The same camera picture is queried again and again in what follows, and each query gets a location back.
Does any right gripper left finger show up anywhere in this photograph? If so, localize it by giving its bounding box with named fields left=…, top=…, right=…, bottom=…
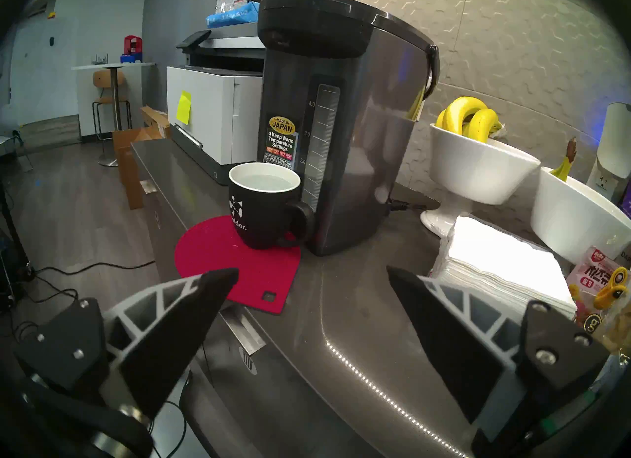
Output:
left=15, top=267, right=240, bottom=419

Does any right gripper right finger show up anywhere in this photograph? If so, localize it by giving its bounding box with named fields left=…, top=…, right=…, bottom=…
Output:
left=387, top=266, right=610, bottom=443

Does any black electric water dispenser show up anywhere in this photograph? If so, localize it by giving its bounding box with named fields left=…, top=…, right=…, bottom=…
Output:
left=256, top=0, right=440, bottom=257

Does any white napkin stack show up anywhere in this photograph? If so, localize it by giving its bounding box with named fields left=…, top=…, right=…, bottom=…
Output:
left=431, top=215, right=578, bottom=320

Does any dark brown counter cabinet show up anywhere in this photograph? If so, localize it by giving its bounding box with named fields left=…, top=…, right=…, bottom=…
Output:
left=131, top=139, right=469, bottom=458

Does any red silicone mat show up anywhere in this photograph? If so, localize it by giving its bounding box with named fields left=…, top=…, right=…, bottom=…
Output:
left=175, top=216, right=302, bottom=315

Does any pink snack packet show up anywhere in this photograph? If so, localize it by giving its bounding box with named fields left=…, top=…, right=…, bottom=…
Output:
left=566, top=246, right=617, bottom=315

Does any black mug with white logo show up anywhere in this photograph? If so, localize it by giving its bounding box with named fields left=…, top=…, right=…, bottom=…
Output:
left=228, top=162, right=316, bottom=251

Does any yellow plastic clip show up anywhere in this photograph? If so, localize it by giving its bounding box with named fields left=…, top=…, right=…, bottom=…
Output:
left=569, top=266, right=631, bottom=310

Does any large white bowl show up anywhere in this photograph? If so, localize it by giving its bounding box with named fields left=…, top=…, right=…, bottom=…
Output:
left=530, top=166, right=631, bottom=265

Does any large cardboard box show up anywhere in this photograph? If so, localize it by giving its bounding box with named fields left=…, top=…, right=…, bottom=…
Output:
left=112, top=106, right=171, bottom=210

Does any banana with brown stem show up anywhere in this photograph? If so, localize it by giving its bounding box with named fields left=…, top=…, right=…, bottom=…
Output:
left=550, top=137, right=578, bottom=183

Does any white outlet behind air freshener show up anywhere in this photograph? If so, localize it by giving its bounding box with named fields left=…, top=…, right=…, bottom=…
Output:
left=587, top=159, right=622, bottom=201

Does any yellow banana bunch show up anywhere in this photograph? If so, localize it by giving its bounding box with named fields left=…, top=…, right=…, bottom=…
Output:
left=435, top=96, right=504, bottom=143

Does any white and grey printer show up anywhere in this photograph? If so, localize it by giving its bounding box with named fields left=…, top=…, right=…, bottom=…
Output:
left=166, top=22, right=267, bottom=185

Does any yellow sticky note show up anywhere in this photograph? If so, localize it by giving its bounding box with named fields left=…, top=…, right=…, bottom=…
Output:
left=176, top=91, right=193, bottom=125

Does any wooden bar stool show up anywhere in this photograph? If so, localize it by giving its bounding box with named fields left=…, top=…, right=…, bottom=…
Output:
left=92, top=70, right=133, bottom=140

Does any white round bar table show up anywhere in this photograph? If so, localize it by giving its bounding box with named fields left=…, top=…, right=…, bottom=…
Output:
left=71, top=62, right=156, bottom=167

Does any red and blue box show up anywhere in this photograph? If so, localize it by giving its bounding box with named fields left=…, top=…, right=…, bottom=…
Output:
left=121, top=35, right=143, bottom=63

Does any blue printer paper ream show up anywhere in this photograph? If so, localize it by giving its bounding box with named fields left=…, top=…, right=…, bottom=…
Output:
left=206, top=1, right=260, bottom=29

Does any black floor cable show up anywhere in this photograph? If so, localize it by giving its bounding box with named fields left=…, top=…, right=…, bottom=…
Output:
left=37, top=260, right=156, bottom=276

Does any black dispenser power cord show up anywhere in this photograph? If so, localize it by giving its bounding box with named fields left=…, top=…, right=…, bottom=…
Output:
left=387, top=197, right=427, bottom=213

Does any white pedestal bowl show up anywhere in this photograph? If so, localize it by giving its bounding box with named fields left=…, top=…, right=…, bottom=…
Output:
left=420, top=123, right=541, bottom=238

